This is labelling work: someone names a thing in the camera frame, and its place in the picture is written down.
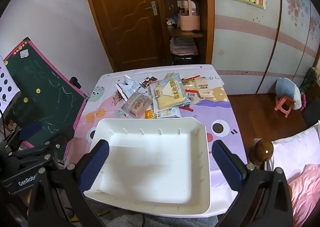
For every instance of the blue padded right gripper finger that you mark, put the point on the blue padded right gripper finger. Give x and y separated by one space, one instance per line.
80 177
238 176

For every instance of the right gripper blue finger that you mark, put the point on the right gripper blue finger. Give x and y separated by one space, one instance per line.
30 130

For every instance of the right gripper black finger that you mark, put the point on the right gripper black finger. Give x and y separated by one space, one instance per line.
62 137

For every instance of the grey brown biscuit pack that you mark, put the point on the grey brown biscuit pack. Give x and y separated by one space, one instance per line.
136 105

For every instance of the red white cookies pack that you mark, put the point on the red white cookies pack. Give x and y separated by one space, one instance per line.
190 86

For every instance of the white blue snack wrapper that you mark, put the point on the white blue snack wrapper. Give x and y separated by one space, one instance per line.
127 87

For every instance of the orange snack packet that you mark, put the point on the orange snack packet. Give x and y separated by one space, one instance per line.
149 114

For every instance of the large yellow cracker bag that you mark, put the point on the large yellow cracker bag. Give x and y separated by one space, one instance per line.
168 93

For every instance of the brown chocolate snack packet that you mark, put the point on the brown chocolate snack packet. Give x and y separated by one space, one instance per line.
147 81

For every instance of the beige soda cracker pack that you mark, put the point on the beige soda cracker pack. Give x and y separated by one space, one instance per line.
203 88

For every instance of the white dotted calibration board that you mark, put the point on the white dotted calibration board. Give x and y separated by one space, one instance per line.
9 92

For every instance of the cartoon printed tablecloth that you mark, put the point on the cartoon printed tablecloth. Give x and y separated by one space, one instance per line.
216 114

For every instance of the white pillow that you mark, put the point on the white pillow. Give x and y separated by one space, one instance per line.
293 153

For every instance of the pink blanket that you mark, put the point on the pink blanket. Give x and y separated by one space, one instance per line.
305 194

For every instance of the white plastic tray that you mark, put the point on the white plastic tray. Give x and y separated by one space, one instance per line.
155 166

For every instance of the pink small stool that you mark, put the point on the pink small stool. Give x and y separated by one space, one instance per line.
284 104

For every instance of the blue white plush toy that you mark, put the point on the blue white plush toy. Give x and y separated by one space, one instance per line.
286 87

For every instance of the folded towels stack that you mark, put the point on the folded towels stack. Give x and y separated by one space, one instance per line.
183 46

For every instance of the brown wooden door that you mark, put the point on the brown wooden door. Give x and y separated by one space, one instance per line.
131 35

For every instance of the wooden shelf unit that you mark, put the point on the wooden shelf unit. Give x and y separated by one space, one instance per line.
204 39

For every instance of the wooden bed post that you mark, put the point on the wooden bed post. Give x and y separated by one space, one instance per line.
261 152

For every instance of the green chalkboard pink frame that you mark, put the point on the green chalkboard pink frame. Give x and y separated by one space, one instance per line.
46 94

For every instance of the pink basket with handle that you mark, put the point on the pink basket with handle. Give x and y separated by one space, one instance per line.
189 19

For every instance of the silver door handle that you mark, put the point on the silver door handle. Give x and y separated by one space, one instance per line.
153 7

